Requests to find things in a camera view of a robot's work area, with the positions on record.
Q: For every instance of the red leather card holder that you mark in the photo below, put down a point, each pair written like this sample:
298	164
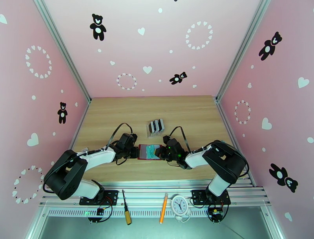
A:
141	152

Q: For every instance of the clear acrylic card stand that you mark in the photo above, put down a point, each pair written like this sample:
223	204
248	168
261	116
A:
154	135

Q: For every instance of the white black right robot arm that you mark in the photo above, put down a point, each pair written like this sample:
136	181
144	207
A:
196	157

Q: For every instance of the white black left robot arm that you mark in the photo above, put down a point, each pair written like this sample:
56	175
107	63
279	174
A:
98	156

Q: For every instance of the dark credit card stack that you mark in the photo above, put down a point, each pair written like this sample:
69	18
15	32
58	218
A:
155	126
161	124
150	127

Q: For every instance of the white round clock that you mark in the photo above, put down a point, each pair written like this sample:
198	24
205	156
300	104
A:
179	204

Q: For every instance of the orange pen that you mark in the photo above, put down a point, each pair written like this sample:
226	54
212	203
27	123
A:
163	211

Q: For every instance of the small black electronics board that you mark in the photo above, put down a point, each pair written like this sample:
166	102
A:
215	213
100	211

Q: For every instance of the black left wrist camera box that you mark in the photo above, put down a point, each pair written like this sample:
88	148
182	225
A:
128	138

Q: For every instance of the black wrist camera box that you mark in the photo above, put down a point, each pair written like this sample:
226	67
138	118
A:
169	141
128	138

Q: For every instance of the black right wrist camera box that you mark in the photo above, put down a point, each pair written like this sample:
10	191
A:
169	141

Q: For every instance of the aluminium frame rail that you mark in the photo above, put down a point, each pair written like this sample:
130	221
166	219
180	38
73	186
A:
147	196

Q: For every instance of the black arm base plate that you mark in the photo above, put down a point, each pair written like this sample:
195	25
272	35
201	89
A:
197	196
111	196

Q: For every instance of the black bear wall sticker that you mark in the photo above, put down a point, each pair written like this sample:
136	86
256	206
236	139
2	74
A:
98	30
177	78
282	175
62	114
268	49

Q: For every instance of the aluminium frame post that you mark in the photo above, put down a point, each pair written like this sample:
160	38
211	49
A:
241	50
63	50

